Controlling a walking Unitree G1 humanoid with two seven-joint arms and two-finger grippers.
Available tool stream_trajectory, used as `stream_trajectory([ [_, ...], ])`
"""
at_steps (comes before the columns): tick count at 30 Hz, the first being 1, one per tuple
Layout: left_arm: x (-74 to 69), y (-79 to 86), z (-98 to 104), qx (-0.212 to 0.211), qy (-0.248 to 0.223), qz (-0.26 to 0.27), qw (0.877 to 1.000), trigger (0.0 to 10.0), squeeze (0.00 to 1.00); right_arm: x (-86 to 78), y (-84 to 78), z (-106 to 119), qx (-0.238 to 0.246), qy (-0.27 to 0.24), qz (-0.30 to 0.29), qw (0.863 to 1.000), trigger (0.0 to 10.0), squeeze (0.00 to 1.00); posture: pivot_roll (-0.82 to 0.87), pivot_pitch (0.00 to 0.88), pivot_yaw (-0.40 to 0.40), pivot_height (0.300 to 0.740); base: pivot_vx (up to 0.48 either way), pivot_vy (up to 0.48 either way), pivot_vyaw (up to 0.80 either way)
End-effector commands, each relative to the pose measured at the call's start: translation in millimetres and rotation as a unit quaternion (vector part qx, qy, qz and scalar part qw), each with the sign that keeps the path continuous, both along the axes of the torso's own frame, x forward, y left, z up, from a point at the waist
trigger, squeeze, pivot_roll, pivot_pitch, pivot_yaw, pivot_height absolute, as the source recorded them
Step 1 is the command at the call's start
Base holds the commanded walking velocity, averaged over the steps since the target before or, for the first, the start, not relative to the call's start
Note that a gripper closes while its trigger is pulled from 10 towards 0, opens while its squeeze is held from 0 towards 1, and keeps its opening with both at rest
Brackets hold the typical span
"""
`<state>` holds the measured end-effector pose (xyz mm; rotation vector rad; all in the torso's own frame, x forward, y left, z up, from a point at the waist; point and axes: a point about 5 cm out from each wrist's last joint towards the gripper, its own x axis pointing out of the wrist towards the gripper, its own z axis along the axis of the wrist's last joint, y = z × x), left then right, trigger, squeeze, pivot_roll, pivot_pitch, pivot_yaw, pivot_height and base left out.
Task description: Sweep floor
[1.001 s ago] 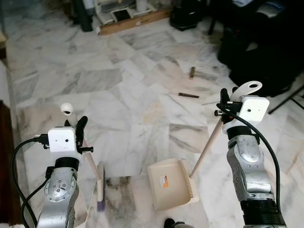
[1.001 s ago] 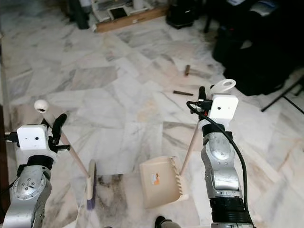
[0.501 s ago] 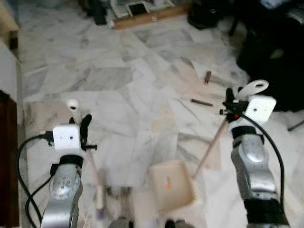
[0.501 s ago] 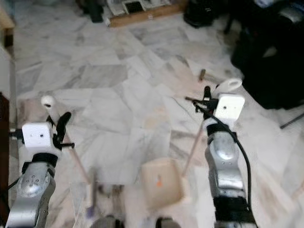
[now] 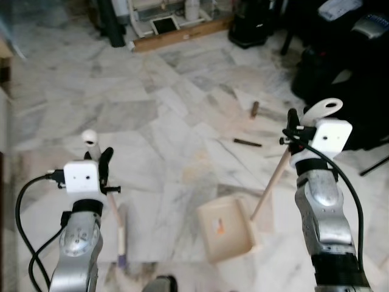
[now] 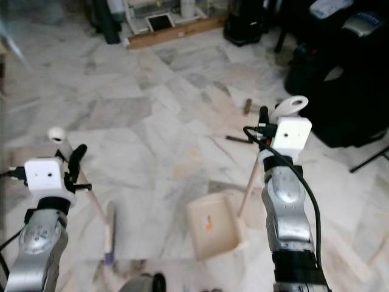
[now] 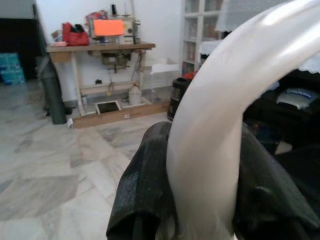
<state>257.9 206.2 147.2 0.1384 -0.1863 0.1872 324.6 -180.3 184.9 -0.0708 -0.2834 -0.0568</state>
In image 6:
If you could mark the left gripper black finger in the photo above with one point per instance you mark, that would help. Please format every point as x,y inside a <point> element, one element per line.
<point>75,163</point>

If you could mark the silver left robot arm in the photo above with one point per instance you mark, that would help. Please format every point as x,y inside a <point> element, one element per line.
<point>36,249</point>

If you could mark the short brown cylinder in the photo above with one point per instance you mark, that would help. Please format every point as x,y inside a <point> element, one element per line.
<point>247,107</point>

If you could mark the thin dark stick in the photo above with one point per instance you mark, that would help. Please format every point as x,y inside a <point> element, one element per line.
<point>238,139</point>

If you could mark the large black bag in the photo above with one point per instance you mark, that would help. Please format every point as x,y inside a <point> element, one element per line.
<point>346,67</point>

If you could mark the small orange scrap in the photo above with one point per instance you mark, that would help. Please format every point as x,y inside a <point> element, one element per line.
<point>209,224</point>

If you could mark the thin black rod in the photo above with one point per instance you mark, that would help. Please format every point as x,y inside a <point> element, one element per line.
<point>369,159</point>

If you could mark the black robot foot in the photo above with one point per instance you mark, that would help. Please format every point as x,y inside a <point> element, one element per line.
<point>143,284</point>

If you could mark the long wooden plank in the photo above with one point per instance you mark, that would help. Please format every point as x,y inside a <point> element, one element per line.
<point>176,31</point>

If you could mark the black upright pipe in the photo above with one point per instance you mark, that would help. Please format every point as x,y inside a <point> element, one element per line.
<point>108,23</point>

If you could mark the white appliance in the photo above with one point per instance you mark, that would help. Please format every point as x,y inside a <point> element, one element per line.
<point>161,13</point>

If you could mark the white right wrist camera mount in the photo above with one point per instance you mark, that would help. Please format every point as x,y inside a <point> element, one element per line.
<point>293,135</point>

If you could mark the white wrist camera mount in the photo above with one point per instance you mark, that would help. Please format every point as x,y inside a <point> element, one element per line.
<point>45,177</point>
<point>293,135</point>

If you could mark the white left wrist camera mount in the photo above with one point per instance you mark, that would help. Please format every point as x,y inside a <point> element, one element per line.
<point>45,177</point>

